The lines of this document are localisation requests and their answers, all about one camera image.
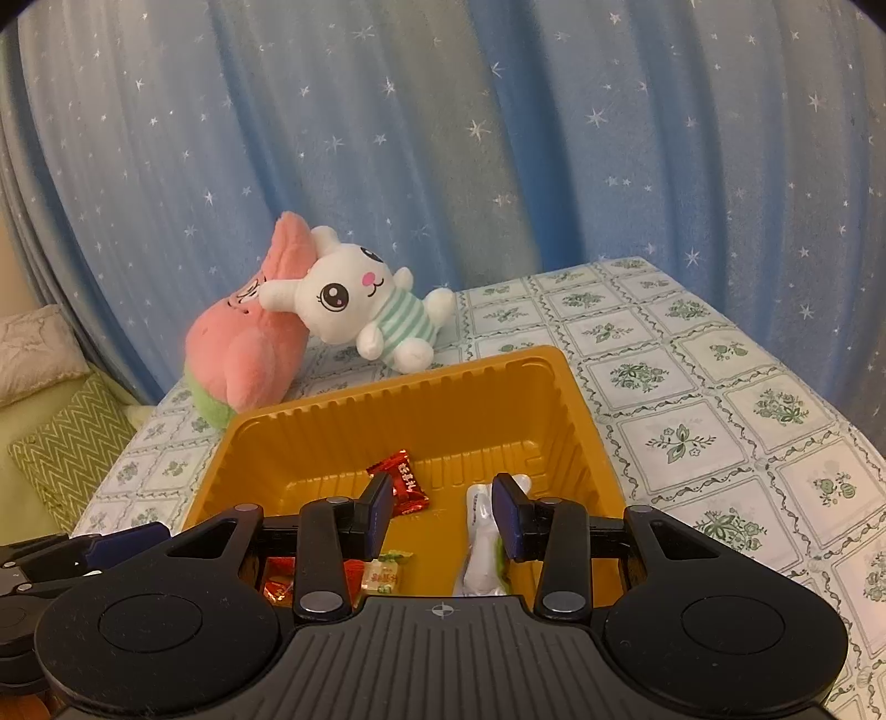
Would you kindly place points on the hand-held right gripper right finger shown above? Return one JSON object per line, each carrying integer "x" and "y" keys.
{"x": 507, "y": 519}

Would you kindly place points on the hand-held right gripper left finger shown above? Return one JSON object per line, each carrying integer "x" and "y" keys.
{"x": 379, "y": 516}

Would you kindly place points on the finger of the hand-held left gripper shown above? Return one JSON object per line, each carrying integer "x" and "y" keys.
{"x": 41, "y": 568}
{"x": 128, "y": 543}

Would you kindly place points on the small red twisted candy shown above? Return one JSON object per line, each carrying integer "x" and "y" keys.
{"x": 405, "y": 481}

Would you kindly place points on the white candy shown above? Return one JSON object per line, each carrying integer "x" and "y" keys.
{"x": 477, "y": 554}

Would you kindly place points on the yellow candy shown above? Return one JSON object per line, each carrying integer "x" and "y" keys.
{"x": 384, "y": 574}

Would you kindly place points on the orange plastic tray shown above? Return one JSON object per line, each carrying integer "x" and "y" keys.
{"x": 450, "y": 415}

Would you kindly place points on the large red candy packet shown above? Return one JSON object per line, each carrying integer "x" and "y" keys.
{"x": 279, "y": 581}

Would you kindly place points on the green zigzag cushion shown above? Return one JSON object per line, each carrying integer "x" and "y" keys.
{"x": 69, "y": 450}

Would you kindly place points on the beige cushion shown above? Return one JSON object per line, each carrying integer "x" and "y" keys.
{"x": 38, "y": 353}

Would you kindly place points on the pink star plush toy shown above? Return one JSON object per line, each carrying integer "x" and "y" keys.
{"x": 242, "y": 346}

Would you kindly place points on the white bunny plush toy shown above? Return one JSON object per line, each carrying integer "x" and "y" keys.
{"x": 339, "y": 291}

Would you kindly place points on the green floral tablecloth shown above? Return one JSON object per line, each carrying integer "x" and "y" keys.
{"x": 727, "y": 401}

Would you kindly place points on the grey curtain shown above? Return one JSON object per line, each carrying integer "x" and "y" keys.
{"x": 62, "y": 242}

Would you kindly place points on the blue starry curtain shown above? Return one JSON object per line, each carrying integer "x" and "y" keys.
{"x": 484, "y": 138}

